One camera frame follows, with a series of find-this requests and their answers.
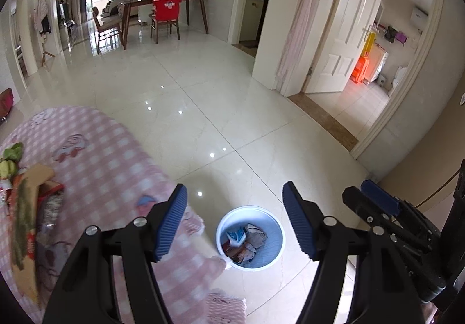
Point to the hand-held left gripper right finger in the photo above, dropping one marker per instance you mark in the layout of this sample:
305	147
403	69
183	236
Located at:
299	222

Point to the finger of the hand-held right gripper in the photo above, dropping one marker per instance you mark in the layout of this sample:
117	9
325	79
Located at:
379	196
356	200

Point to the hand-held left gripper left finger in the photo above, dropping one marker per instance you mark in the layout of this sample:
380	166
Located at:
170	226

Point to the blue plastic waste bin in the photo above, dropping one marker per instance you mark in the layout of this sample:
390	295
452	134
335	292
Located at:
270	255

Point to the white paper bag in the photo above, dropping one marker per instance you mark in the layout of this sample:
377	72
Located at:
256	235

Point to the blue and white packet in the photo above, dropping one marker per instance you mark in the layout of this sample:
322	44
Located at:
235	235

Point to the red snack packet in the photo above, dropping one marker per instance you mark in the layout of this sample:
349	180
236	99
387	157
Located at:
239	255

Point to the pink checked tablecloth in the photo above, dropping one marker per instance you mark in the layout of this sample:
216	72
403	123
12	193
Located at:
109	171

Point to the white toilet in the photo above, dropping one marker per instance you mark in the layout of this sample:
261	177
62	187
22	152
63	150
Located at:
399	79

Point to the silver wrapper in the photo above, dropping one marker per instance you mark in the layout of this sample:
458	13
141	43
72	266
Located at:
51	209

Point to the orange plastic stool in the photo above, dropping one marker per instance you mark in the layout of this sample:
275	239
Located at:
359	71

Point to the brown cardboard piece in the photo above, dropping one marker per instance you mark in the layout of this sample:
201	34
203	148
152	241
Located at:
40	173

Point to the yellow plastic board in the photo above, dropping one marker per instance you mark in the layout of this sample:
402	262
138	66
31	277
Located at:
368	44

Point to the white panel door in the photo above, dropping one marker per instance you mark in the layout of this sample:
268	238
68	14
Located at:
345	36

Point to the green crumpled wrapper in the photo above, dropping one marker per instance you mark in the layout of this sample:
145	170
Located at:
11	154

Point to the pink lace curtain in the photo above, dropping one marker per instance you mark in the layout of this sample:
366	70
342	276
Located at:
301	33

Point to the white water heater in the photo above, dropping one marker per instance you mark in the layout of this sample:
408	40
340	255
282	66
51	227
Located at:
418	16

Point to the wooden chair with cover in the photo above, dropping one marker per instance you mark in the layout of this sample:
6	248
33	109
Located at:
165	27

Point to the white low cabinet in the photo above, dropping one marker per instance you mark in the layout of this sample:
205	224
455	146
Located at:
255	18

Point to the bare wooden chair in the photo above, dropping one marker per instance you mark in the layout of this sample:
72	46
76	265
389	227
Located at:
107	27

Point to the red chair cover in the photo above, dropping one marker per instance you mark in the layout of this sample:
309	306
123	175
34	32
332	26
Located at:
166	6

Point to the grey massage chair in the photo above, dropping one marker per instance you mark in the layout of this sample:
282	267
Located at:
116	2

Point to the coat stand with clothes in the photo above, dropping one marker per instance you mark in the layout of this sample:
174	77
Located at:
43	18

